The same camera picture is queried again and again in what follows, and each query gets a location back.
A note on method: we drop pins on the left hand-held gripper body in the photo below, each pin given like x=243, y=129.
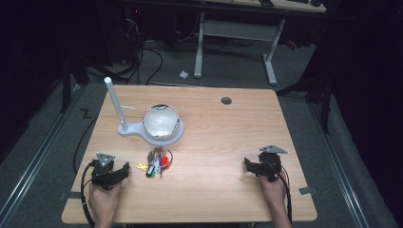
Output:
x=103, y=177

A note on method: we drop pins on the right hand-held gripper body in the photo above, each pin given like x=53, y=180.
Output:
x=271, y=163

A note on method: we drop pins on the person's left hand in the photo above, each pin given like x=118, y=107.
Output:
x=104, y=199

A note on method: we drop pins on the person's right hand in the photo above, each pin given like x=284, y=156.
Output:
x=274, y=191

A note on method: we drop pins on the yellow key tag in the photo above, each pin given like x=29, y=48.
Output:
x=141, y=166

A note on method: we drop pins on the bunch of keys with tags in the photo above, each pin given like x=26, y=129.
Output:
x=157, y=163

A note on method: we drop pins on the grey tape piece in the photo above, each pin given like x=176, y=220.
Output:
x=307, y=190
x=71, y=195

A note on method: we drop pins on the silver metal bowl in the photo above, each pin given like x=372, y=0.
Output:
x=161, y=123

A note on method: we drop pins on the white stand with pole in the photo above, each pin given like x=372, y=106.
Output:
x=116, y=101

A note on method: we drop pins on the black metal stand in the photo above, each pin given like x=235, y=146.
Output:
x=66, y=85
x=324, y=101

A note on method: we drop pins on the crumpled white paper scrap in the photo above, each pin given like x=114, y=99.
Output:
x=183, y=74

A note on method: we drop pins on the red object on floor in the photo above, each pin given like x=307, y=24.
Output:
x=291, y=44

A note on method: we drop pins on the desk with white legs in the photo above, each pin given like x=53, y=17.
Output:
x=236, y=30

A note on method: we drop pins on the metal floor rail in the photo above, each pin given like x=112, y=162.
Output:
x=34, y=161
x=340, y=171

